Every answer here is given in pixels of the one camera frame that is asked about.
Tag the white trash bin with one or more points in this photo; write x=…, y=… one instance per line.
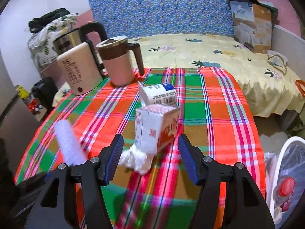
x=289, y=160

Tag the pink mug brown lid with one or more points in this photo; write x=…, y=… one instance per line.
x=115, y=55

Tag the black clothes on quilt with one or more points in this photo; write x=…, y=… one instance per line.
x=37, y=24

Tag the white blue yogurt cup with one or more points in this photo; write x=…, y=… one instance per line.
x=163, y=93

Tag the white tissue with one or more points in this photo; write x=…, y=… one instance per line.
x=135, y=159

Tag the red white milk carton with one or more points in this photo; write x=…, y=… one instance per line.
x=156, y=126

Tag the blue floral headboard cushion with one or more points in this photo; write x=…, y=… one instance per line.
x=135, y=18

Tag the white bubble wrap roll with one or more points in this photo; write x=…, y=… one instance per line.
x=68, y=143

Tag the clear plastic bottle red cap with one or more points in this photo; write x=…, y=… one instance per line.
x=284, y=192

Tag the colourful plaid tablecloth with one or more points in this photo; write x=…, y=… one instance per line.
x=214, y=114

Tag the rope handle bag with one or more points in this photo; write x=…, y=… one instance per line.
x=277, y=60

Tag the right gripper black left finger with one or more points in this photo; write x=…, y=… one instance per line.
x=55, y=207

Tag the pineapple print folded quilt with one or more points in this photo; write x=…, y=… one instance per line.
x=40, y=45

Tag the bedding package box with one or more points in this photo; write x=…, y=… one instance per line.
x=252, y=24

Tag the black object at left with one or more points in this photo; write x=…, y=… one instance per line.
x=45, y=90

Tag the white board panel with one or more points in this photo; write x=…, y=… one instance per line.
x=291, y=46

